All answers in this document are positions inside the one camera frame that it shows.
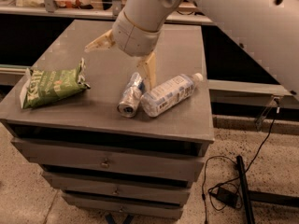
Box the clear plastic water bottle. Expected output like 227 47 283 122
141 73 204 118

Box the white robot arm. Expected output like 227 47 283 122
85 0 299 99

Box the metal shelf rail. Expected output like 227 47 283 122
0 0 216 26

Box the black power adapter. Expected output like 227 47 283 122
216 187 238 208

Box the green chip bag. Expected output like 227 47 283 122
20 59 90 109

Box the silver blue redbull can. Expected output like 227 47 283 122
117 72 145 118

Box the top drawer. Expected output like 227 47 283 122
11 138 203 182

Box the black floor bar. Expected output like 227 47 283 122
236 156 255 224

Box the middle drawer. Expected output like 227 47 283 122
42 172 190 205

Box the black cable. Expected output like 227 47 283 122
201 105 281 224

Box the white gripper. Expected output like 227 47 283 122
84 10 161 91

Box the drawer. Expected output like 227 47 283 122
62 193 183 219
11 138 203 182
42 172 190 205

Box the bottom drawer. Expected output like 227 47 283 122
62 193 183 219

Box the grey drawer cabinet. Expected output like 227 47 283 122
1 21 214 209

